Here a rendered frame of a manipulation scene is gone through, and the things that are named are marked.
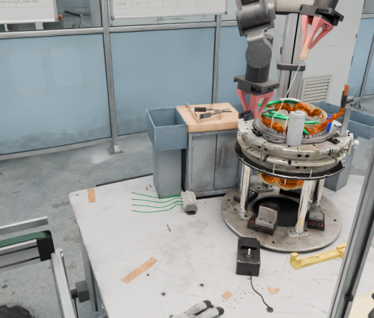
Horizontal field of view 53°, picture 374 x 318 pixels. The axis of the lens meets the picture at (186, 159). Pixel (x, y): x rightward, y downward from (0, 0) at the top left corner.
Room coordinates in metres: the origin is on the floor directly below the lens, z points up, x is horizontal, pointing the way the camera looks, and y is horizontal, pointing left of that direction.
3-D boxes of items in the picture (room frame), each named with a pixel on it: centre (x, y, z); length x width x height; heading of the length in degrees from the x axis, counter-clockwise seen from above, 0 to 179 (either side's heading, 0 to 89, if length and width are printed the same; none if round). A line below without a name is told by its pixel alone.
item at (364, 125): (1.24, -0.55, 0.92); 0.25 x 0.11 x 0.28; 42
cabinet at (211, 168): (1.22, -0.08, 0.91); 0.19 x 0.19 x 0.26; 14
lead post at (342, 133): (0.97, -0.43, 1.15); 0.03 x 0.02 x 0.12; 102
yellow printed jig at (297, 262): (0.82, -0.40, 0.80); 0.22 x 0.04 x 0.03; 109
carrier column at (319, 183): (1.06, -0.44, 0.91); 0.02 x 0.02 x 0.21
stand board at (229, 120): (1.22, -0.08, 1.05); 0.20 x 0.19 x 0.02; 104
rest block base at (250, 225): (0.93, -0.24, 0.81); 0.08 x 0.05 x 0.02; 62
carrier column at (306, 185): (0.90, -0.34, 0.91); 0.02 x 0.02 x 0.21
